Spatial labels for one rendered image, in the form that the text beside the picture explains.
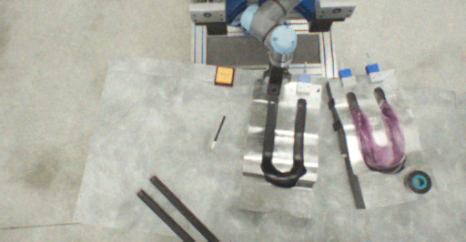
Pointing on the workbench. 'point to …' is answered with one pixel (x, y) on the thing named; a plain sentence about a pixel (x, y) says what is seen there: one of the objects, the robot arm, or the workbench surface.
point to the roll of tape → (415, 182)
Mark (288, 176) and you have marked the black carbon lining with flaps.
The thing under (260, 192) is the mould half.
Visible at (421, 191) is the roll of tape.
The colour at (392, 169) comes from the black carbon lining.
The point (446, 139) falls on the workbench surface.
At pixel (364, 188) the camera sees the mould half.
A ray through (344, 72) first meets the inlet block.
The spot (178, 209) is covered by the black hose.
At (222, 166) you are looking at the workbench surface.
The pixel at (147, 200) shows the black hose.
